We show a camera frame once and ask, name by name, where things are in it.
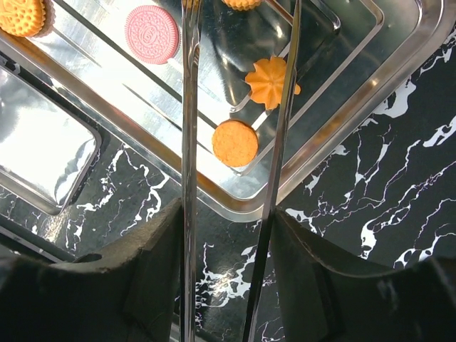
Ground metal tongs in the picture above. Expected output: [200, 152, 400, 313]
[180, 0, 304, 342]

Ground orange flower cookie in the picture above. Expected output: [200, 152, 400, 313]
[244, 56, 286, 110]

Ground large steel baking tray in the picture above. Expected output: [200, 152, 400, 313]
[1, 1, 455, 221]

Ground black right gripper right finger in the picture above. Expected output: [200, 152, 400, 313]
[272, 211, 455, 341]

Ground pink sandwich cookie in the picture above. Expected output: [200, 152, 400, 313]
[124, 5, 180, 65]

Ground plain orange cookie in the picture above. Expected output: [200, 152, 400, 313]
[212, 120, 259, 167]
[222, 0, 262, 11]

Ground orange sandwich cookie bottom left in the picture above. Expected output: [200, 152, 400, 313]
[1, 0, 55, 38]

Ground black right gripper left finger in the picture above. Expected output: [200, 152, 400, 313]
[1, 199, 182, 341]

